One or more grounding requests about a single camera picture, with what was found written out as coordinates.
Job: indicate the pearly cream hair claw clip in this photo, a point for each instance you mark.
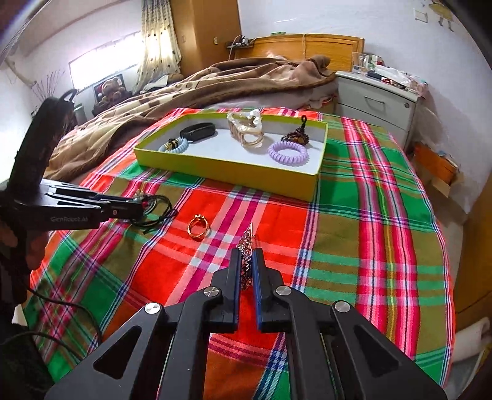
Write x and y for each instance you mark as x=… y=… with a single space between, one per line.
x=246 y=129

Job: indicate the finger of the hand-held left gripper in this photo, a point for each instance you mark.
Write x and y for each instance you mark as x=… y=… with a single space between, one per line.
x=119 y=210
x=84 y=194

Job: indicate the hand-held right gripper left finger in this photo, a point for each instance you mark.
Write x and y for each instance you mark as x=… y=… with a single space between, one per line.
x=232 y=292

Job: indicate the dried branches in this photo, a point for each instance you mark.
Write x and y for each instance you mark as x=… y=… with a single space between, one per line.
x=48 y=90

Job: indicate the cartoon wall sticker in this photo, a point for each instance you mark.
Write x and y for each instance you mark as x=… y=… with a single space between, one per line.
x=440 y=9

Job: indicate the dark beaded braided ornament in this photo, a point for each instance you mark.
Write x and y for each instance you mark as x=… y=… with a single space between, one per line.
x=296 y=134

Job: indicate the colourful plaid cloth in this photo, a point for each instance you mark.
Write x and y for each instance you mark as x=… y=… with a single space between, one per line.
x=365 y=238

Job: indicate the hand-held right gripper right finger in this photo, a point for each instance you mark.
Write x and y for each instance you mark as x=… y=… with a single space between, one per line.
x=259 y=292

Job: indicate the wooden closet door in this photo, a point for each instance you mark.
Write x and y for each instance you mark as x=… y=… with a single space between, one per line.
x=480 y=192

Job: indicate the white wall socket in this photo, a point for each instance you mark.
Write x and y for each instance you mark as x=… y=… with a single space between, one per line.
x=421 y=16

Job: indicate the power strip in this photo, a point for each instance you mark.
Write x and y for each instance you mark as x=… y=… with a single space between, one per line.
x=238 y=41

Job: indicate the rhinestone hair clip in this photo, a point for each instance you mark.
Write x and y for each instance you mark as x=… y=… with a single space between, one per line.
x=246 y=246

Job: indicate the brown teddy bear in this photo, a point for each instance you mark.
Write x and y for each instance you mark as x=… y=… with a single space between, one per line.
x=109 y=90

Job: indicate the grey nightstand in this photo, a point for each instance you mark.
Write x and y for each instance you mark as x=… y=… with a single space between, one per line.
x=376 y=107

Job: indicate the person's left hand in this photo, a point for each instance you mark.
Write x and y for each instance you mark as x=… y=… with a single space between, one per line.
x=36 y=250

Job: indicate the yellow-green cardboard box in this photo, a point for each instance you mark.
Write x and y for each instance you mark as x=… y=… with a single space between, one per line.
x=238 y=173

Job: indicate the window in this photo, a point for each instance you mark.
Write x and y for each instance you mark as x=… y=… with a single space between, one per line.
x=103 y=61

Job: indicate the clear drinking glass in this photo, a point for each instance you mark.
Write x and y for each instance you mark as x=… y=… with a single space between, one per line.
x=360 y=63

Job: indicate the patterned curtain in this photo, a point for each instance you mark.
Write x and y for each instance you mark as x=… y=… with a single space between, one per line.
x=157 y=42

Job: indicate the wooden bed headboard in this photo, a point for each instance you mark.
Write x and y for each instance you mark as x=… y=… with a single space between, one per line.
x=307 y=48

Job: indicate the tall wooden wardrobe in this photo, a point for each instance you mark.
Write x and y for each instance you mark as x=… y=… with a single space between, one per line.
x=207 y=34

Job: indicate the white plastic bag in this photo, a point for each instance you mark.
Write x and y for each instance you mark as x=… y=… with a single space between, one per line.
x=390 y=74

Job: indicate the white paper roll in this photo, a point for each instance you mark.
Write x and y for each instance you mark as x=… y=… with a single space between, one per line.
x=469 y=340

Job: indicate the brown patterned blanket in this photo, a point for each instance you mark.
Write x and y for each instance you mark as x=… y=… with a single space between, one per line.
x=173 y=92

